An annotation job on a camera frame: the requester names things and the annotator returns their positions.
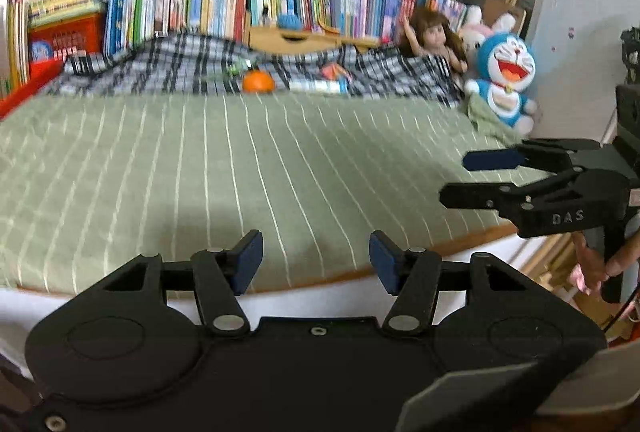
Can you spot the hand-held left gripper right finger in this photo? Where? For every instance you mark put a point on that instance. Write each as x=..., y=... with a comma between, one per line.
x=382, y=262

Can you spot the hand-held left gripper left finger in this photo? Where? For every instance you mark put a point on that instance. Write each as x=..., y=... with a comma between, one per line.
x=250, y=262

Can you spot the green checked cloth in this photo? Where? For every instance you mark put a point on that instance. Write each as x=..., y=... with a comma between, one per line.
x=492, y=121

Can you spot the brown cardboard box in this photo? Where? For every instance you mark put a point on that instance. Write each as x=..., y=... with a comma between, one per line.
x=500, y=9

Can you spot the small colourful packet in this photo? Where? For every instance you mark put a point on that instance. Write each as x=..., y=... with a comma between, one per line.
x=336, y=72

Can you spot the small green packet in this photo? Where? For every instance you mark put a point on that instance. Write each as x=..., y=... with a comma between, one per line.
x=237, y=69

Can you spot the pink white rabbit plush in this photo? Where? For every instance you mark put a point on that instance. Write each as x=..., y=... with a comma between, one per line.
x=472, y=34

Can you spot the blue cat plush toy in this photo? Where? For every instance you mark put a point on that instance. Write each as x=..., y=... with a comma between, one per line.
x=505, y=71

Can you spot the black white plaid blanket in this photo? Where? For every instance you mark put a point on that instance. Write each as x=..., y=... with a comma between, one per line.
x=175, y=66

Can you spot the red plastic tray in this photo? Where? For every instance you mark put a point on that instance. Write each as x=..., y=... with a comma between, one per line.
x=30, y=89

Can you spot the white tube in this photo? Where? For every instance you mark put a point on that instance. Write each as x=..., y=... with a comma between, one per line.
x=315, y=86

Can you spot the tangerine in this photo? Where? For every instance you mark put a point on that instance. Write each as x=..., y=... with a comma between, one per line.
x=258, y=81

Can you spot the green checked bed sheet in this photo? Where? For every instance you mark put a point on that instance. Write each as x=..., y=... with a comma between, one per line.
x=250, y=171

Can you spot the white mattress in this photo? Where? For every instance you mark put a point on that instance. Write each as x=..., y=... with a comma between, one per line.
x=75, y=307

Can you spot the short row of upright books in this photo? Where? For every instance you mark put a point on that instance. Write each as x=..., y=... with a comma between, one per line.
x=175, y=6

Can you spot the wooden desktop organizer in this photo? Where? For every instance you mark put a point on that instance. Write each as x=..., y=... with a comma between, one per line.
x=300, y=42

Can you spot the person's right hand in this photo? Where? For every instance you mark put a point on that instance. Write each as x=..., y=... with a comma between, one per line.
x=590, y=267

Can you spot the wooden frame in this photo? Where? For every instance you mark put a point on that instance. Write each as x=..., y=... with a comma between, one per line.
x=550, y=262

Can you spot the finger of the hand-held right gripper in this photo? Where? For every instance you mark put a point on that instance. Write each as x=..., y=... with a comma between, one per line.
x=490, y=159
x=470, y=196

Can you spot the blue yarn ball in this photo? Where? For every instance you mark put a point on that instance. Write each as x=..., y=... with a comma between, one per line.
x=287, y=21

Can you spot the group of tall picture books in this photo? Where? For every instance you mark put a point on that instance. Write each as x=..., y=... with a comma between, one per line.
x=15, y=46

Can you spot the brown haired doll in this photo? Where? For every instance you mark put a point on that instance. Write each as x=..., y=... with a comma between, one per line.
x=432, y=36

